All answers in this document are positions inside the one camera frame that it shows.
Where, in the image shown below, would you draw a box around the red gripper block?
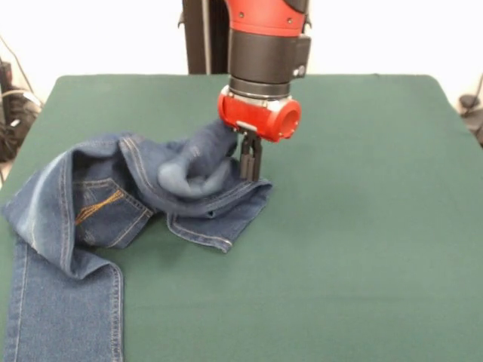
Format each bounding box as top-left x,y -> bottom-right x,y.
216,84 -> 303,182

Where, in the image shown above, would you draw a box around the blue denim jeans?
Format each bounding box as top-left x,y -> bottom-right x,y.
0,118 -> 275,362

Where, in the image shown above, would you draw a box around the dark green table cloth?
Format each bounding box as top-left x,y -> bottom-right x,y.
0,73 -> 483,362

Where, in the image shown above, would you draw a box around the black metal column stand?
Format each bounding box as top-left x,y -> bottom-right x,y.
177,0 -> 314,75

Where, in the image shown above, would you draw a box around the black upright power strip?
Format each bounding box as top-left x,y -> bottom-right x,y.
0,60 -> 15,91

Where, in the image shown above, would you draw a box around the black cable bundle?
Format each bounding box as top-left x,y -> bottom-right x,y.
0,87 -> 43,163

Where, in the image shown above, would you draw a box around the white cable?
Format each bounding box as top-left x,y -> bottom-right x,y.
0,87 -> 42,112

